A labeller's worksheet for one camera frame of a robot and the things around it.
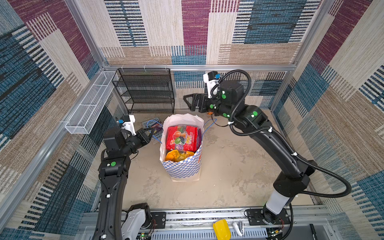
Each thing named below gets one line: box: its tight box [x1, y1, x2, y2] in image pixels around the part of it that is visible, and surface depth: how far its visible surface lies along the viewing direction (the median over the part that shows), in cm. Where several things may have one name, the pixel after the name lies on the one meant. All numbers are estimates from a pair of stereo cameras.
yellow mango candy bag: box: [165, 149, 195, 162], surface depth 79 cm
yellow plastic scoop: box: [212, 219, 231, 240], surface depth 72 cm
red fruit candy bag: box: [165, 125, 202, 152], surface depth 81 cm
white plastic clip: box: [233, 221, 245, 237], surface depth 71 cm
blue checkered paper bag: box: [159, 113, 204, 182], surface depth 75 cm
